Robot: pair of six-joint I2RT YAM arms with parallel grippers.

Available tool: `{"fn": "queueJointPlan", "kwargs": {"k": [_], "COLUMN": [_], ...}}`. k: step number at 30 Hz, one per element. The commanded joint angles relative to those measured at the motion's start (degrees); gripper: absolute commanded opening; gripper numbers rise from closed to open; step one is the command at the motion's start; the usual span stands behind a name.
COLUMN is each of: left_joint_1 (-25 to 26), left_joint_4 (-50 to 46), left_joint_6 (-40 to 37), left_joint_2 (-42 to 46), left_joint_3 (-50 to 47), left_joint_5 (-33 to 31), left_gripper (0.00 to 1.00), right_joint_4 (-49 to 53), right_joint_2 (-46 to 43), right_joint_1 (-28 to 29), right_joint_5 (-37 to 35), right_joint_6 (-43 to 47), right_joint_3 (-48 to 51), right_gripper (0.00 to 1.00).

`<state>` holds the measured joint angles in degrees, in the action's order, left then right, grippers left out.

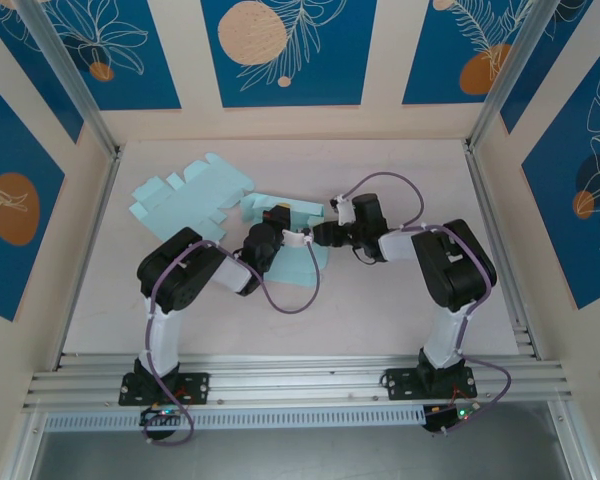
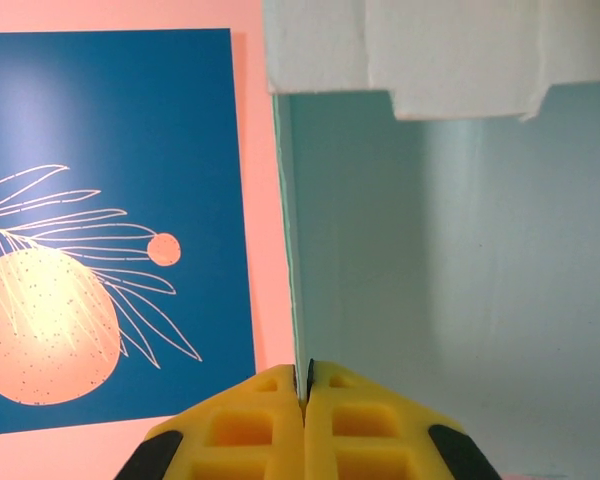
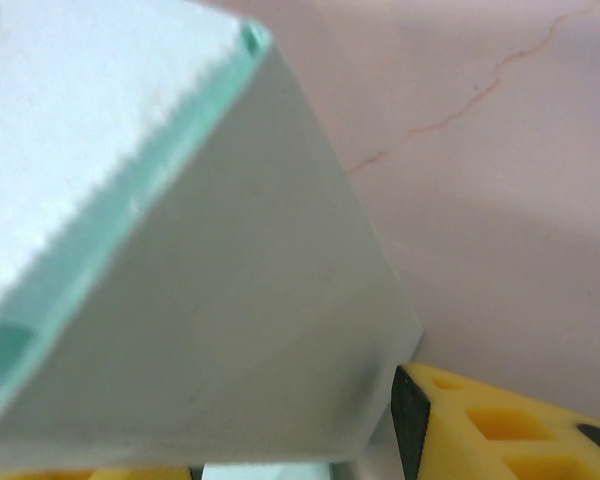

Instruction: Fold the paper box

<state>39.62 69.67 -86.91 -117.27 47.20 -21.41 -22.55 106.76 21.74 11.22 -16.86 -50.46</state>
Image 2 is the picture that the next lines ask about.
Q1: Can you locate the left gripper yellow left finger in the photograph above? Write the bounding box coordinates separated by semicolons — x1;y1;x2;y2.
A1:
113;363;307;480

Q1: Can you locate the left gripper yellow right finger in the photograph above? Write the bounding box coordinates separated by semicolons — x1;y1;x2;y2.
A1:
303;357;502;480

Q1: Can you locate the light teal paper box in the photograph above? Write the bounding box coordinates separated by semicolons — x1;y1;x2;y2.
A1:
263;0;600;475

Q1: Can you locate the blue poster with peach circle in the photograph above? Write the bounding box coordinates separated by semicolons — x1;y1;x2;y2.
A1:
0;28;257;437

